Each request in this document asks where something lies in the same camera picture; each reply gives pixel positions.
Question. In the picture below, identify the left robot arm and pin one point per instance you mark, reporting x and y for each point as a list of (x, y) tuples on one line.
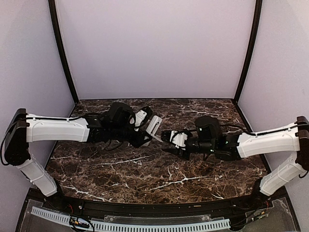
[(119, 123)]

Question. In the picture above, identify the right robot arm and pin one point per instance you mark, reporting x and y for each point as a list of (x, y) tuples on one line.
[(211, 141)]

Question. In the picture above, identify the black frame post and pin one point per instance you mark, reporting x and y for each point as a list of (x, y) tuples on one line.
[(249, 52), (61, 50)]

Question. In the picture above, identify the left black frame post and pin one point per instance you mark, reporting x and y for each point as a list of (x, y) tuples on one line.
[(61, 50)]

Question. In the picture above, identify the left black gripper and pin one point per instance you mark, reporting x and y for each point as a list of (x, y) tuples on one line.
[(138, 141)]

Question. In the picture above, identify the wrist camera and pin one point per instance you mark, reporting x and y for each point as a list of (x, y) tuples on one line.
[(140, 118), (176, 138)]

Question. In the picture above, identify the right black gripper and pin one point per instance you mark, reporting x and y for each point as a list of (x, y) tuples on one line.
[(178, 152)]

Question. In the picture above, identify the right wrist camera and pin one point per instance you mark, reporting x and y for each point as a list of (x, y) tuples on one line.
[(176, 138)]

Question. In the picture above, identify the black front rail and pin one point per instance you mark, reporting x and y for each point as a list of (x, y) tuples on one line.
[(98, 209)]

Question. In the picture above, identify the white remote control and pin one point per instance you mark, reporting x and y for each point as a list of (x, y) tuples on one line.
[(154, 126)]

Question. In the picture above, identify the right black frame post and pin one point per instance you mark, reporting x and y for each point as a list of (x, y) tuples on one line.
[(249, 52)]

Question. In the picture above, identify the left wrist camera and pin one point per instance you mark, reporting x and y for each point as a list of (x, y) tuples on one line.
[(140, 118)]

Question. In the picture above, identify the white slotted cable duct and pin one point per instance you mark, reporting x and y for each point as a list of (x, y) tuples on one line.
[(134, 224)]

